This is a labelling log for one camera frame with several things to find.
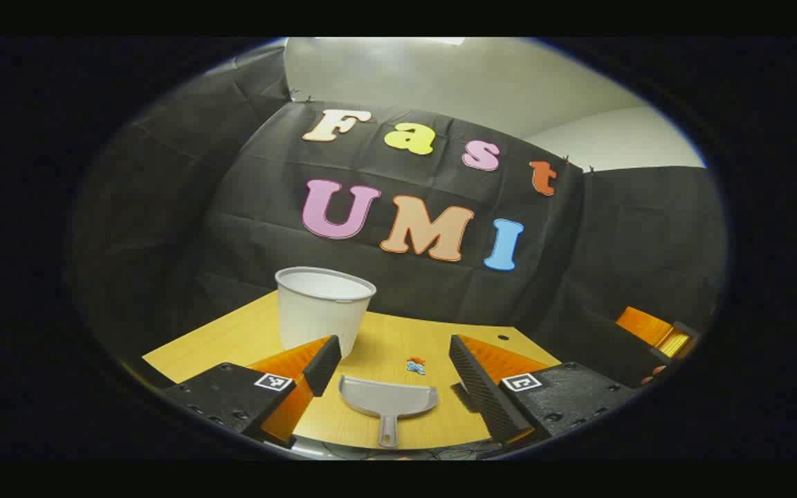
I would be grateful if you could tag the black backdrop cloth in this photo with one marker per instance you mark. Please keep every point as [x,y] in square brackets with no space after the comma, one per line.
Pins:
[267,207]

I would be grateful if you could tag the wooden desktop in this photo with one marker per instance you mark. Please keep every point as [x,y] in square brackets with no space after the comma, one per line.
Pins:
[398,339]

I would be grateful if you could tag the orange paper trash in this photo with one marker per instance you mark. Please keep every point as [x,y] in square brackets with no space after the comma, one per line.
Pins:
[416,360]

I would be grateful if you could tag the white plastic garbage bin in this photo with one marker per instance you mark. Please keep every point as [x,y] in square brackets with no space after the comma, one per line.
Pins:
[315,318]

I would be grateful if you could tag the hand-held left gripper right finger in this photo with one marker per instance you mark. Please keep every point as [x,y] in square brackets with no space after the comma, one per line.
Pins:
[481,391]

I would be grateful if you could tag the blue paper trash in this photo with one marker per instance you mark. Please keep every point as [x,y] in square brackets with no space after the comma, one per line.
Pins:
[416,369]

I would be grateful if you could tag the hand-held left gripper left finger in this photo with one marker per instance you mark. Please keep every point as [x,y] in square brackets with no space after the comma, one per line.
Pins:
[322,363]

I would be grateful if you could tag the small grey dustpan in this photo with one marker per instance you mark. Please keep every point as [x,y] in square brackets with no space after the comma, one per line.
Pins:
[388,401]

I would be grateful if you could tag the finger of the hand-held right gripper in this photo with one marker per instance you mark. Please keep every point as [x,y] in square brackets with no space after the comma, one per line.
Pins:
[640,325]

